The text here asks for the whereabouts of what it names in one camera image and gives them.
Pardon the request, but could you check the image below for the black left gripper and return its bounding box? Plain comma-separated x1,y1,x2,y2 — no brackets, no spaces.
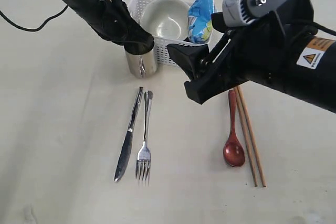
62,0,154,54

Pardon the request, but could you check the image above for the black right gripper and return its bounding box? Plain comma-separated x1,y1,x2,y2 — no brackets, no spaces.
167,23,310,104

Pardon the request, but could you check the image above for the shiny steel cup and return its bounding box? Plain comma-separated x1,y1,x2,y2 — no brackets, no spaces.
124,42,158,78

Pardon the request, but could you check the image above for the cream ceramic bowl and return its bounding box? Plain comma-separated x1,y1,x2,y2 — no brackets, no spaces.
140,0,190,40

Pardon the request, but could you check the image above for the brown wooden chopstick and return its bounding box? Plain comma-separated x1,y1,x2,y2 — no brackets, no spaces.
234,86,258,187
237,86,267,187

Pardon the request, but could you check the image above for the dark red wooden spoon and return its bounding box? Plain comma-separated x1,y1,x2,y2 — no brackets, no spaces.
223,90,245,167

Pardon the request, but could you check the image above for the steel table fork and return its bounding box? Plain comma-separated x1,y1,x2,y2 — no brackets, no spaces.
135,90,153,183

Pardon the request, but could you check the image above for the steel table knife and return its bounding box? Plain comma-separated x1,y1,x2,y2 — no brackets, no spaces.
114,87,143,182

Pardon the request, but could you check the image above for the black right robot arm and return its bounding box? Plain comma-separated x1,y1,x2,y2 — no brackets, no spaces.
167,22,335,112

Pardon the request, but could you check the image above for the blue snack packet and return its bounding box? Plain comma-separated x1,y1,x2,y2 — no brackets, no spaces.
187,0,216,44

